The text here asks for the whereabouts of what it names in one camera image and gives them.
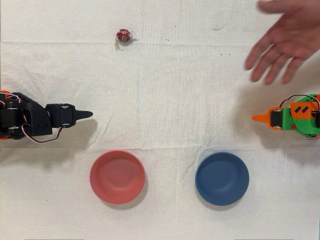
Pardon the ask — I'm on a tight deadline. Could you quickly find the white tablecloth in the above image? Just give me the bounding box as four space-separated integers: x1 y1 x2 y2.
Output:
0 0 320 240

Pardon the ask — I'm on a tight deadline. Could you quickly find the red candy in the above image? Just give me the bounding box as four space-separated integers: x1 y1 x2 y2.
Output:
114 28 139 47

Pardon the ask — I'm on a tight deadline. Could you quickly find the orange clamp piece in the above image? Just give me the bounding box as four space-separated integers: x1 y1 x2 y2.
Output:
0 89 11 140

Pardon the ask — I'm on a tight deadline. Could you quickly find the pink bowl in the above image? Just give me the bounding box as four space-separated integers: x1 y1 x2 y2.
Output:
89 149 146 205

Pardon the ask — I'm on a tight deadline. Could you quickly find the black arm wrist servo cable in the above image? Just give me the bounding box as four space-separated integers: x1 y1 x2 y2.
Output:
21 116 64 144

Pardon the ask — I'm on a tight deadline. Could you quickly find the black arm shoulder servo cable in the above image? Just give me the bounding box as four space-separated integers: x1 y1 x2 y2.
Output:
0 91 26 126

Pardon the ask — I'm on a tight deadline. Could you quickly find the blue bowl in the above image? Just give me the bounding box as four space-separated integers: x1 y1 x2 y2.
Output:
194 151 250 207

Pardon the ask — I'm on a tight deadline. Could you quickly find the orange arm servo cable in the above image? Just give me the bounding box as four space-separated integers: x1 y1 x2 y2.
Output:
278 93 320 109

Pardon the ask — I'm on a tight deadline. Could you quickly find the person's bare hand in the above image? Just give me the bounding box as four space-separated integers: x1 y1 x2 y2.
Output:
243 0 320 86

